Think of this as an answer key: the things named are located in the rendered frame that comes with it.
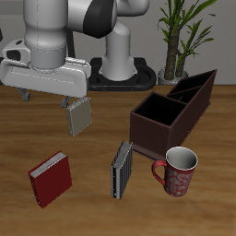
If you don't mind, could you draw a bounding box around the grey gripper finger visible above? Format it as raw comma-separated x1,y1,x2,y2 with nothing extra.
18,87,31,102
60,95,73,109

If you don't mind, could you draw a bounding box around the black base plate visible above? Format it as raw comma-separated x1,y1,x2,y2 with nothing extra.
88,56,158,92

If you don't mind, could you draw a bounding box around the dark brown desk caddy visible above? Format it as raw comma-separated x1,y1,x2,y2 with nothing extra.
129,68,218,161

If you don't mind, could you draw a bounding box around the red patterned mug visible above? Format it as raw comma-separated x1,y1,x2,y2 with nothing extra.
151,146,199,198

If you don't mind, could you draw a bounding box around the green pot plant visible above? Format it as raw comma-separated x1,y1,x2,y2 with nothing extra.
156,0,218,86

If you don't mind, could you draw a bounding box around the black striped book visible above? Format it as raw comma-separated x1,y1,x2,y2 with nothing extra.
110,139,135,201

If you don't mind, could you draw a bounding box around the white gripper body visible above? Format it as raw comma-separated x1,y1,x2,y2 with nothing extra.
0,56,92,100

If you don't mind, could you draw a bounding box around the red book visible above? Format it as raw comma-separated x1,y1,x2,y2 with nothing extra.
28,149,74,209

